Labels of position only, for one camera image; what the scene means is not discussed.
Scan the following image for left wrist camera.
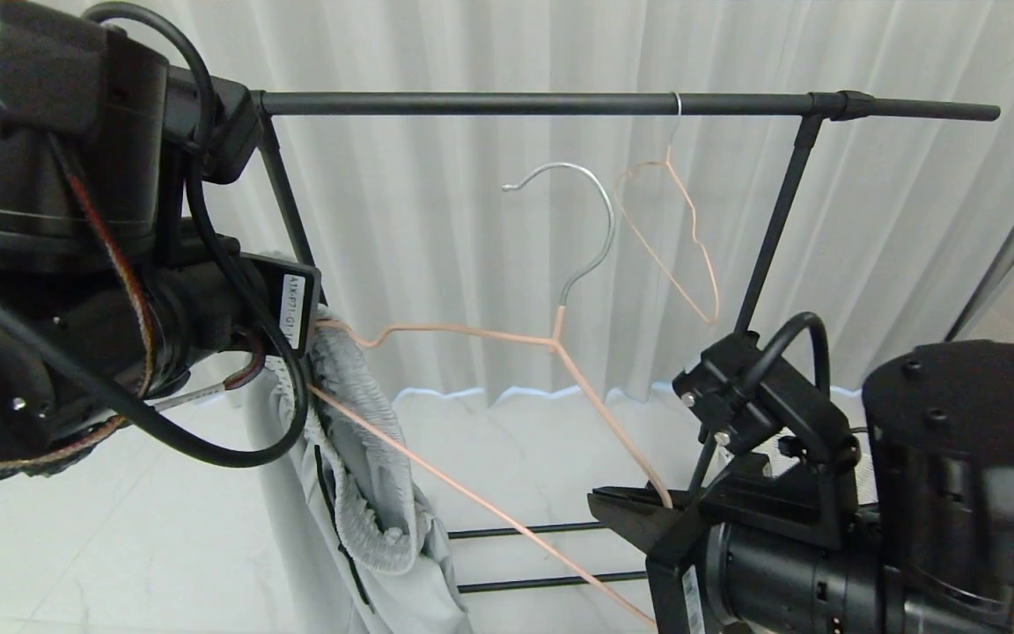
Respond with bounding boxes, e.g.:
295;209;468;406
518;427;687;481
164;66;263;187

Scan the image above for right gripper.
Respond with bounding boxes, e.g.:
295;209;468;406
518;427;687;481
645;505;906;634

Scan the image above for black cable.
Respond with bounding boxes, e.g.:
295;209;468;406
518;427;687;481
739;311;831;389
0;0;312;469

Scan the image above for pink clothes hanger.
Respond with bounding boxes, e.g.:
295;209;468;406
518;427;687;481
615;92;722;327
308;161;678;630

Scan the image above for black clothes rack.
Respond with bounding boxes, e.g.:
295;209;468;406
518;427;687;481
247;88;1002;594

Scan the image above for pale grey trousers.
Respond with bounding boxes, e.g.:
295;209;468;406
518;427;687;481
243;304;474;634

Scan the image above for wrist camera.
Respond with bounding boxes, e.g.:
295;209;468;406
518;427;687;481
672;330;862;552
164;66;263;187

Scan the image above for white curtain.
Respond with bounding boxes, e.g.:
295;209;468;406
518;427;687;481
36;0;1014;411

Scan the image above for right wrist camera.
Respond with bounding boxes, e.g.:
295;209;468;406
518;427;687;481
672;330;862;552

